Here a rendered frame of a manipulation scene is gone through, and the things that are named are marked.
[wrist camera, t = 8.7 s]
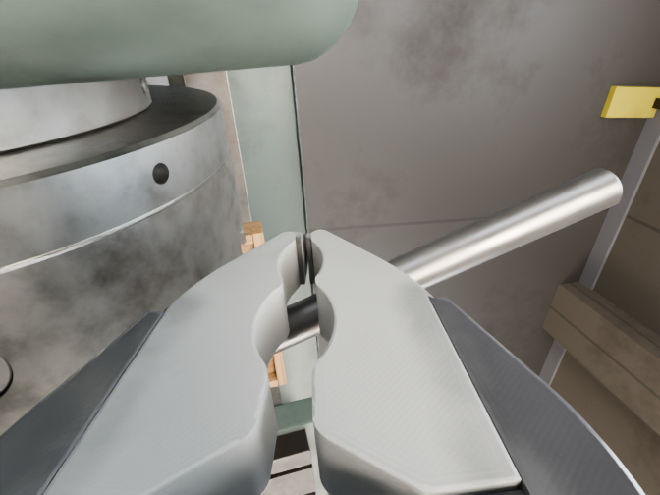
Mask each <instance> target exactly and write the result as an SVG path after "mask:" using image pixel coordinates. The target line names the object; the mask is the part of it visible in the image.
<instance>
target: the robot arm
mask: <svg viewBox="0 0 660 495"><path fill-rule="evenodd" d="M307 266H308V271H309V281H310V284H315V286H316V296H317V307H318V319H319V330H320V334H321V336H322V337H323V338H324V340H325V341H326V342H327V343H328V346H327V347H326V349H325V351H324V352H323V354H322V355H321V356H320V358H319V359H318V360H317V361H316V363H315V364H314V366H313V369H312V419H313V427H314V436H315V444H316V453H317V460H318V468H319V477H320V481H321V483H322V485H323V487H324V489H325V490H326V491H327V492H328V493H329V494H330V495H645V494H644V492H643V491H642V489H641V488H640V487H639V485H638V484H637V483H636V481H635V480H634V479H633V477H632V476H631V474H630V473H629V472H628V470H627V469H626V468H625V466H624V465H623V464H622V463H621V461H620V460H619V459H618V458H617V456H616V455H615V454H614V453H613V452H612V450H611V449H610V448H609V447H608V445H607V444H606V443H605V442H604V441H603V440H602V439H601V437H600V436H599V435H598V434H597V433H596V432H595V431H594V430H593V428H592V427H591V426H590V425H589V424H588V423H587V422H586V421H585V420H584V419H583V418H582V417H581V416H580V415H579V414H578V412H577V411H576V410H575V409H574V408H573V407H572V406H571V405H570V404H569V403H567V402H566V401H565V400H564V399H563V398H562V397H561V396H560V395H559V394H558V393H557V392H556V391H555V390H554V389H552V388H551V387H550V386H549V385H548V384H547V383H546V382H545V381H543V380H542V379H541V378H540V377H539V376H538V375H537V374H535V373H534V372H533V371H532V370H531V369H530V368H528V367H527V366H526V365H525V364H524V363H523V362H522V361H520V360H519V359H518V358H517V357H516V356H514V355H513V354H512V353H511V352H510V351H509V350H508V349H506V348H505V347H504V346H503V345H502V344H501V343H499V342H498V341H497V340H496V339H495V338H494V337H493V336H491V335H490V334H489V333H488V332H487V331H486V330H484V329H483V328H482V327H481V326H480V325H479V324H478V323H476V322H475V321H474V320H473V319H472V318H471V317H469V316H468V315H467V314H466V313H465V312H464V311H463V310H461V309H460V308H459V307H458V306H457V305H456V304H454V303H453V302H452V301H451V300H450V299H449V298H447V297H443V298H433V297H432V296H431V295H430V294H429V293H428V292H427V291H426V290H425V289H424V288H422V287H421V286H420V285H419V284H418V283H417V282H416V281H415V280H414V279H413V278H411V277H410V276H409V275H407V274H406V273H404V272H403V271H401V270H400V269H398V268H397V267H395V266H393V265H391V264H390V263H388V262H386V261H384V260H383V259H381V258H379V257H377V256H375V255H373V254H371V253H369V252H367V251H365V250H364V249H362V248H360V247H357V246H355V245H353V244H351V243H349V242H347V241H345V240H343V239H341V238H339V237H337V236H335V235H333V234H331V233H329V232H327V231H325V230H316V231H313V232H312V233H305V234H303V233H300V232H284V233H281V234H279V235H278V236H276V237H274V238H272V239H271V240H269V241H267V242H265V243H263V244H262V245H260V246H258V247H255V248H254V249H252V250H250V251H248V252H247V253H245V254H243V255H241V256H239V257H238V258H236V259H234V260H232V261H230V262H229V263H227V264H225V265H223V266H222V267H220V268H218V269H217V270H215V271H213V272H212V273H210V274H209V275H207V276H206V277H204V278H203V279H201V280H200V281H199V282H197V283H196V284H194V285H193V286H192V287H191V288H189V289H188V290H187V291H186V292H184V293H183V294H182V295H181V296H179V297H178V298H177V299H176V300H175V301H174V302H172V303H171V304H170V305H169V306H168V307H167V308H166V309H165V310H164V311H148V312H147V313H146V314H145V315H144V316H142V317H141V318H140V319H139V320H138V321H136V322H135V323H134V324H133V325H132V326H130V327H129V328H128V329H127V330H126V331H124V332H123V333H122V334H121V335H120V336H118V337H117V338H116V339H115V340H114V341H112V342H111V343H110V344H109V345H107V346H106V347H105V348H104V349H103V350H101V351H100V352H99V353H98V354H97V355H95V356H94V357H93V358H92V359H90V360H89V361H88V362H87V363H86V364H84V365H83V366H82V367H81V368H80V369H78V370H77V371H76V372H75V373H74V374H72V375H71V376H70V377H69V378H68V379H66V380H65V381H64V382H63V383H62V384H60V385H59V386H58V387H57V388H56V389H54V390H53V391H52V392H51V393H50V394H48V395H47V396H46V397H45V398H44V399H42V400H41V401H40V402H39V403H38V404H36V405H35V406H34V407H33V408H32V409H30V410H29V411H28V412H27V413H25V414H24V415H23V416H22V417H21V418H20V419H19V420H18V421H16V422H15V423H14V424H13V425H12V426H11V427H10V428H9V429H8V430H6V431H5V432H4V433H3V434H2V435H1V436H0V495H260V494H261V493H262V492H263V491H264V490H265V488H266V486H267V485H268V482H269V480H270V476H271V470H272V464H273V458H274V452H275V445H276V439H277V432H278V425H277V420H276V414H275V410H274V405H273V400H272V395H271V389H270V384H269V379H268V374H267V367H268V364H269V362H270V360H271V359H272V357H273V355H274V353H275V352H276V350H277V349H278V348H279V346H280V345H281V344H282V343H283V342H284V341H285V340H286V339H287V337H288V336H289V333H290V328H289V320H288V313H287V304H288V301H289V299H290V298H291V296H292V295H293V293H294V292H295V291H296V290H297V289H298V288H299V287H300V285H305V280H306V273H307Z"/></svg>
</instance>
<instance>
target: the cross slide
mask: <svg viewBox="0 0 660 495"><path fill-rule="evenodd" d="M277 475H278V476H277ZM269 485H270V486H269ZM275 492H276V493H275ZM260 495H316V492H315V483H314V475H313V467H312V460H311V452H310V447H309V443H308V439H307V434H306V430H305V429H302V430H298V431H294V432H290V433H287V434H283V435H279V436H277V439H276V445H275V452H274V458H273V464H272V470H271V476H270V480H269V482H268V485H267V486H266V488H265V490H264V491H263V492H262V493H261V494H260Z"/></svg>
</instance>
